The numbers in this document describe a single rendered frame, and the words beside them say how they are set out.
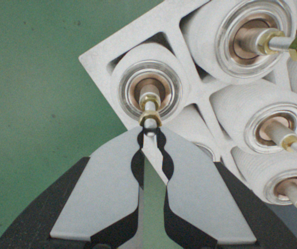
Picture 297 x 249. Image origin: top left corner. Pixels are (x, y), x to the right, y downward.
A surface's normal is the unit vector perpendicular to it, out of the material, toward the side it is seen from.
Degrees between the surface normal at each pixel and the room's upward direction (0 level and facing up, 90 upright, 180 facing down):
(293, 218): 90
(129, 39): 0
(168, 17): 0
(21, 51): 0
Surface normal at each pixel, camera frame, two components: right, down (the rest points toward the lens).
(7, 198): 0.00, 0.47
